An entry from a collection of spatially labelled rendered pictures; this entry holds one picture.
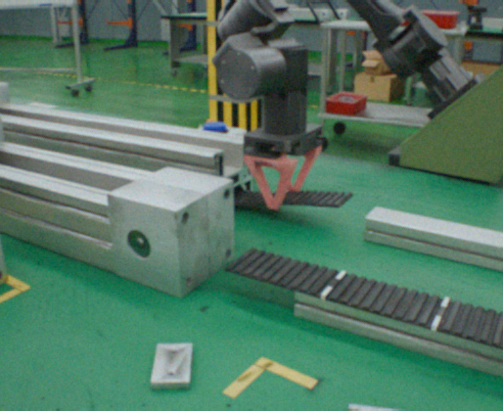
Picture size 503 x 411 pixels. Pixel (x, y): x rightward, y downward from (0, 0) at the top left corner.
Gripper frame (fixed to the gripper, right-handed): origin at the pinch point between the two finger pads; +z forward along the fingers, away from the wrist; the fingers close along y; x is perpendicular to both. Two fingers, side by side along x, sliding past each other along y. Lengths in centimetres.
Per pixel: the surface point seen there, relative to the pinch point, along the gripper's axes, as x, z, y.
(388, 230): 15.3, 0.7, 2.0
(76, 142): -34.8, -4.0, 4.0
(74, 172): -20.8, -4.9, 16.8
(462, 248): 24.1, 1.0, 1.8
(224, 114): -190, 59, -270
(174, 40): -418, 30, -500
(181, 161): -13.7, -3.8, 3.9
